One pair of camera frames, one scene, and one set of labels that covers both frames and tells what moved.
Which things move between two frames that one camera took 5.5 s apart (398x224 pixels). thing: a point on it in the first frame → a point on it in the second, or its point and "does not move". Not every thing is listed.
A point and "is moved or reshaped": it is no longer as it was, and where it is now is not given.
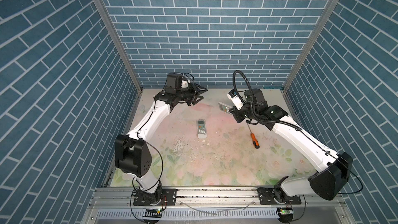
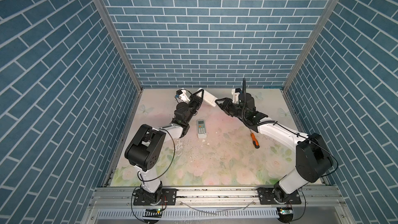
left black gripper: (193, 91) → (195, 101)
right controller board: (285, 214) does not move
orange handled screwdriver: (256, 145) does not move
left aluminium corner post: (114, 32) does not move
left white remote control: (202, 128) does not move
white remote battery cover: (225, 108) is moved or reshaped
